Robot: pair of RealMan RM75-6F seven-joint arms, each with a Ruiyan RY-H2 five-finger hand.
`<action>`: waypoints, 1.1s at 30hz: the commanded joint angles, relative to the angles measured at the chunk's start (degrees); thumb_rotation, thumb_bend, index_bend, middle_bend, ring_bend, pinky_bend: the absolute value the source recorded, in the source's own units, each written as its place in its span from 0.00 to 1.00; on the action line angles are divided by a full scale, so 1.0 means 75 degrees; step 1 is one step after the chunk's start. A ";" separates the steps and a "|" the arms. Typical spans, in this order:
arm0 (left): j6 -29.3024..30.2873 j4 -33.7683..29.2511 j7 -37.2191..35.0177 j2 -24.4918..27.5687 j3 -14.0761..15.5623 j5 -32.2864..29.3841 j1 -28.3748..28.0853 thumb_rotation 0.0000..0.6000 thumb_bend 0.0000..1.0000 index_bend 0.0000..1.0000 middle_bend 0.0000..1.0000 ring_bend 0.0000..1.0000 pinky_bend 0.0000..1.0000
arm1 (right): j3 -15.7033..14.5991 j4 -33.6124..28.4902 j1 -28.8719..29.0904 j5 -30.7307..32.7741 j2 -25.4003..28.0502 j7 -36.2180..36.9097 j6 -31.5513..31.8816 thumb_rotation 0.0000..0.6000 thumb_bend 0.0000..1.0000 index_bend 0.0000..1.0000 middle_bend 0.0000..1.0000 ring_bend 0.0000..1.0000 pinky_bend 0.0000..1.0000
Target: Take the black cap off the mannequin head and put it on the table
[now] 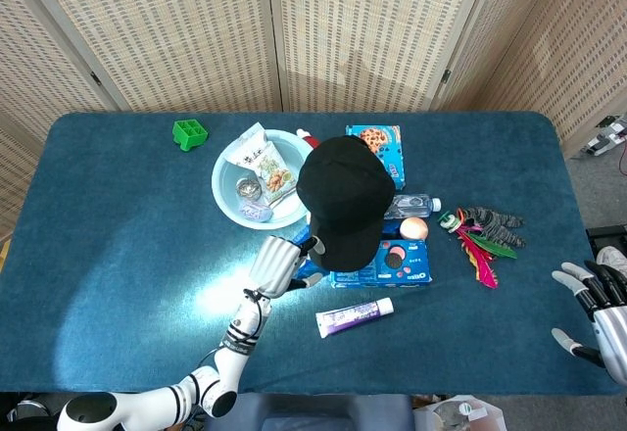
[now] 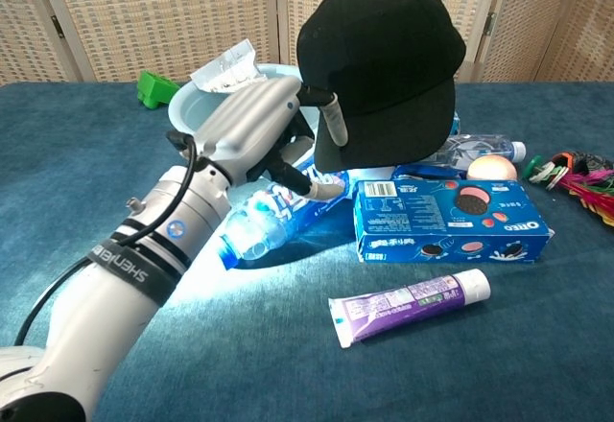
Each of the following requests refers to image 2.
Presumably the black baseball cap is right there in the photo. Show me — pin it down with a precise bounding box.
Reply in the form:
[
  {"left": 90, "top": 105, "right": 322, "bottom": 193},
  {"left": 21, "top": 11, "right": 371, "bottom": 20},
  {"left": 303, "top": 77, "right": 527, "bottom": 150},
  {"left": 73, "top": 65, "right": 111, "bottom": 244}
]
[{"left": 295, "top": 0, "right": 467, "bottom": 173}]

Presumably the blue-labelled drink bottle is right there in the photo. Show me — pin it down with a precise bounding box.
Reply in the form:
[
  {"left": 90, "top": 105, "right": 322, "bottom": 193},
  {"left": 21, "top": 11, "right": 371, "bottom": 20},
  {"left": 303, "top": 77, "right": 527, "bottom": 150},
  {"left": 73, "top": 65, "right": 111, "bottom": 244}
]
[{"left": 218, "top": 136, "right": 351, "bottom": 270}]

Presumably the green plastic block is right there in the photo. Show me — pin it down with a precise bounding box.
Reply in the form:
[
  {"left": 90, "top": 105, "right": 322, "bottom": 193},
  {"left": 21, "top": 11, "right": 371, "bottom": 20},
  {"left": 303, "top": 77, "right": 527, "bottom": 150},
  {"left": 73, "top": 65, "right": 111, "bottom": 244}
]
[{"left": 136, "top": 70, "right": 181, "bottom": 110}]

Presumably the blue Oreo cookie box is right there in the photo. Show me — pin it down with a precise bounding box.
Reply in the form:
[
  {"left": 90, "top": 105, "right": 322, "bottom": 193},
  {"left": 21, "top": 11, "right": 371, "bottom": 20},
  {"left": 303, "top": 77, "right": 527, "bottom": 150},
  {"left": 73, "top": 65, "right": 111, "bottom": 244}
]
[{"left": 352, "top": 177, "right": 555, "bottom": 265}]

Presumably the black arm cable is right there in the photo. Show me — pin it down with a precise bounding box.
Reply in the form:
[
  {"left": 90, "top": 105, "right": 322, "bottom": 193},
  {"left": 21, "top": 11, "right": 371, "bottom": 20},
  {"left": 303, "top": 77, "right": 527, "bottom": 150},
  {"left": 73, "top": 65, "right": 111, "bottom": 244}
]
[{"left": 13, "top": 129, "right": 198, "bottom": 346}]

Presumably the light blue plastic basin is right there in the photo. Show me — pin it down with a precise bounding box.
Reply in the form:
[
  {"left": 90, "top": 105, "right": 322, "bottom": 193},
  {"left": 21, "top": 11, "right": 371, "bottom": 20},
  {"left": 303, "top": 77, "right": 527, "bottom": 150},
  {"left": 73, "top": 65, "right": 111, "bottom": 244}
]
[{"left": 168, "top": 62, "right": 318, "bottom": 159}]

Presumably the peach coloured ball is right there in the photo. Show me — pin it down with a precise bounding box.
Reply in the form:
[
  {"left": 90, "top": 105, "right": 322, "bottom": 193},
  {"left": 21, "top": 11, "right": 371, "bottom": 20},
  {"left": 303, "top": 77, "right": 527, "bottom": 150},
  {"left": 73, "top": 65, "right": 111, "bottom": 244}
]
[{"left": 466, "top": 155, "right": 519, "bottom": 182}]

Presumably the colourful feather shuttlecock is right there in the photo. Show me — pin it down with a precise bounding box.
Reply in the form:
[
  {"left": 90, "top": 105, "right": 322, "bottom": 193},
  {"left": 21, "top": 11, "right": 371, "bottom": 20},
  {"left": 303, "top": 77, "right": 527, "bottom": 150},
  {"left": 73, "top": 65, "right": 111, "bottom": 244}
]
[{"left": 521, "top": 152, "right": 614, "bottom": 227}]

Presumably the beige woven folding screen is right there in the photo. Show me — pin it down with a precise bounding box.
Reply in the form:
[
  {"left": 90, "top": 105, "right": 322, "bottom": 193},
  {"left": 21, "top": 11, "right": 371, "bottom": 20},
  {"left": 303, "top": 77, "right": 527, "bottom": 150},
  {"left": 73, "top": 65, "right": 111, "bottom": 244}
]
[{"left": 0, "top": 0, "right": 614, "bottom": 85}]

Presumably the purple toothpaste tube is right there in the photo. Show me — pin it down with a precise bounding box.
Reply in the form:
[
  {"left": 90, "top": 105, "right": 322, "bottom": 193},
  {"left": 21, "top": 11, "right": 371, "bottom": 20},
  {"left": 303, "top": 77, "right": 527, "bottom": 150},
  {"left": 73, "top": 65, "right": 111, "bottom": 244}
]
[{"left": 327, "top": 268, "right": 492, "bottom": 349}]

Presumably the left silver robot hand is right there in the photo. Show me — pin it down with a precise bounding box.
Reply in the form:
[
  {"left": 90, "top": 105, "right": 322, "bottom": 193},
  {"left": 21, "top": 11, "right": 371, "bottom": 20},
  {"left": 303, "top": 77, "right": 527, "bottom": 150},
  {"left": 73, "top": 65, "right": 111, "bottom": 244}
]
[{"left": 165, "top": 75, "right": 349, "bottom": 202}]

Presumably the white snack packet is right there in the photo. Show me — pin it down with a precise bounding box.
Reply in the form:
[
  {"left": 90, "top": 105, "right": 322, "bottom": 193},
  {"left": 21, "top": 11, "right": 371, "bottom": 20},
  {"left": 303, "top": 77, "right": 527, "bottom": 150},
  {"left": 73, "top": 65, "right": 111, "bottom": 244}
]
[{"left": 190, "top": 37, "right": 269, "bottom": 93}]

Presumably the small blue packet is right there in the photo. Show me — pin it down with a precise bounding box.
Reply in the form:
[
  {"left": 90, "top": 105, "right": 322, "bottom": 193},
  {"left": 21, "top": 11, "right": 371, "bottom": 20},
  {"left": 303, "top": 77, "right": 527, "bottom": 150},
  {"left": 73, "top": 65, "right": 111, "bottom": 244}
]
[{"left": 392, "top": 162, "right": 469, "bottom": 183}]

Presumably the clear white-capped water bottle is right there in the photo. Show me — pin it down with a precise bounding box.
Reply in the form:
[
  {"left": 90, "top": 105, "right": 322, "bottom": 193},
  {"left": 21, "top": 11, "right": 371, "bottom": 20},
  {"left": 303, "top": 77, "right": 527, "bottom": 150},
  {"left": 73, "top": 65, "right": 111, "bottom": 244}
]
[{"left": 421, "top": 133, "right": 528, "bottom": 172}]

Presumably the blue carpet table cover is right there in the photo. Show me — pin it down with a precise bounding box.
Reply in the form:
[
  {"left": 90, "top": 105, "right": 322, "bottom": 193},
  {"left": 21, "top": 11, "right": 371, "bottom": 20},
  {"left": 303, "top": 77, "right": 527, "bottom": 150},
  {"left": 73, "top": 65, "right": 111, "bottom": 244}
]
[{"left": 0, "top": 81, "right": 614, "bottom": 422}]

